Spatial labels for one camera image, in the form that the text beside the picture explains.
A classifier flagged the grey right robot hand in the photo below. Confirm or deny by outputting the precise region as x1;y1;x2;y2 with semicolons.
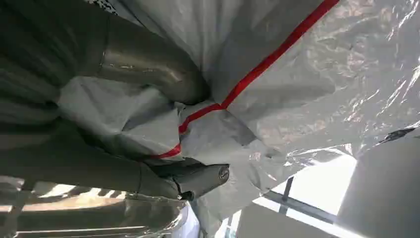
0;0;230;202

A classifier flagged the black-and-white printed parcel label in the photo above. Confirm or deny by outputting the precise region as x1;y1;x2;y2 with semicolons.
86;0;118;14

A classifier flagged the ribbed grey right arm sleeve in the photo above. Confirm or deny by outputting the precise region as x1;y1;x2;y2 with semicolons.
0;49;61;127

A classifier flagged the shiny clear-wrapped parcel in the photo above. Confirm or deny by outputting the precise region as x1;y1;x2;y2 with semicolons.
0;177;190;238

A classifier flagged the dark grey panel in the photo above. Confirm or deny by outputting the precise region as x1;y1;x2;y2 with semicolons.
334;131;420;238

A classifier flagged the black metal frame bar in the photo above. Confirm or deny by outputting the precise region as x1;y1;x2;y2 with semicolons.
262;177;337;225

